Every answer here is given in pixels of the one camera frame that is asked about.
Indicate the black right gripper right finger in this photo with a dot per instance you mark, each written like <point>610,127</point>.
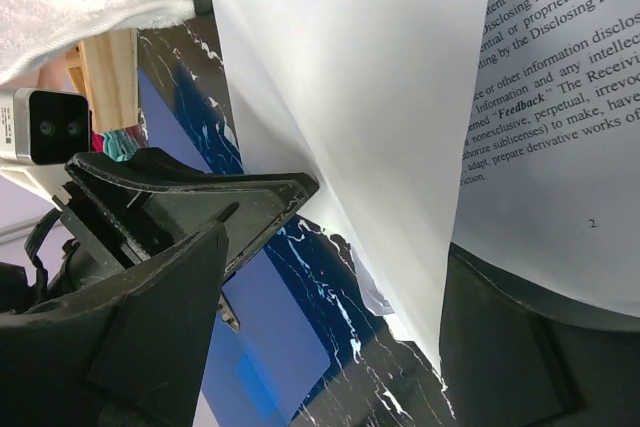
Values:
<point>516,354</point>

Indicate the pink shirt folded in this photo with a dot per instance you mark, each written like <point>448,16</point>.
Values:
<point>97,142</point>

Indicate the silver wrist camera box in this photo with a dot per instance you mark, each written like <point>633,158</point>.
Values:
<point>41,127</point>

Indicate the blue file folder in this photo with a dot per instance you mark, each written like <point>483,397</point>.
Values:
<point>304,354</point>

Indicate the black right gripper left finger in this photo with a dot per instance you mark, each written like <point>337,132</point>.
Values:
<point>129,350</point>

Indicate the teal shirt folded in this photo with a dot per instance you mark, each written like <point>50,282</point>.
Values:
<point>119,145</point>

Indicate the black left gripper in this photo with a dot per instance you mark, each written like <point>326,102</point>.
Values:
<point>114,215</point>

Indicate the white paper stack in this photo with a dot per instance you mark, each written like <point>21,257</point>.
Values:
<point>509,128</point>

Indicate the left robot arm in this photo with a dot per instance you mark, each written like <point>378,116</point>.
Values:
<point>20,172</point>

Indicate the wooden rack tray base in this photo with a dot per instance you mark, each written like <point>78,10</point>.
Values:
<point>104,69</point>

